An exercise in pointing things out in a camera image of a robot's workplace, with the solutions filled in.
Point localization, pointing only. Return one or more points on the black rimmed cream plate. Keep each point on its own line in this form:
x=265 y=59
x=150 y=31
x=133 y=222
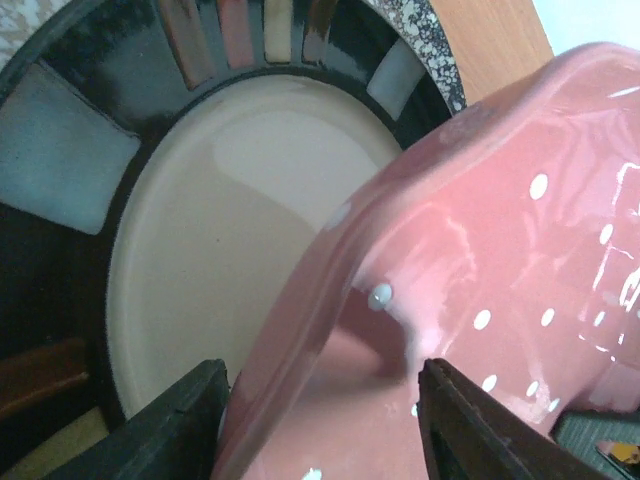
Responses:
x=164 y=165

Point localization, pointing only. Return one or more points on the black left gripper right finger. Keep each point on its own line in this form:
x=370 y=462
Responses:
x=467 y=434

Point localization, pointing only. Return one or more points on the grey speckled large plate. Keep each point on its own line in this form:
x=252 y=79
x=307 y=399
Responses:
x=415 y=21

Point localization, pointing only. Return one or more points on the pink dotted scalloped plate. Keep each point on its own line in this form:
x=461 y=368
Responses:
x=505 y=242

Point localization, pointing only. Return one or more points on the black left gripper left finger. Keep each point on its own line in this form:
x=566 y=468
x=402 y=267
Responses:
x=174 y=437

